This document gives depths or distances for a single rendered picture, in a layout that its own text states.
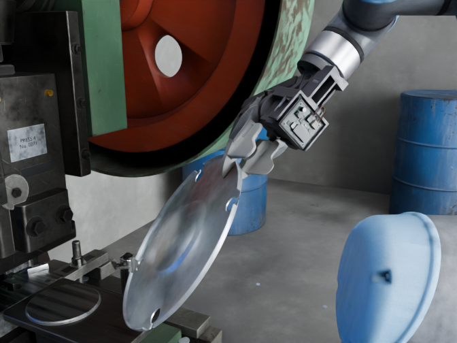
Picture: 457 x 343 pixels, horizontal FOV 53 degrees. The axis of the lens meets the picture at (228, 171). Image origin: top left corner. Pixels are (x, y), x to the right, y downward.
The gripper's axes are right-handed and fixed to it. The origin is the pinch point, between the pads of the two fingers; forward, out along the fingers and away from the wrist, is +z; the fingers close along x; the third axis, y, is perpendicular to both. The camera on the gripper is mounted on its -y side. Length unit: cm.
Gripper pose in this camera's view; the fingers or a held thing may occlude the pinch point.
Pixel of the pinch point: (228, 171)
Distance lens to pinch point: 67.8
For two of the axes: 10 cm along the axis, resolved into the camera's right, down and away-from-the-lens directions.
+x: 6.4, 6.0, 4.8
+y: 4.2, 2.5, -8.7
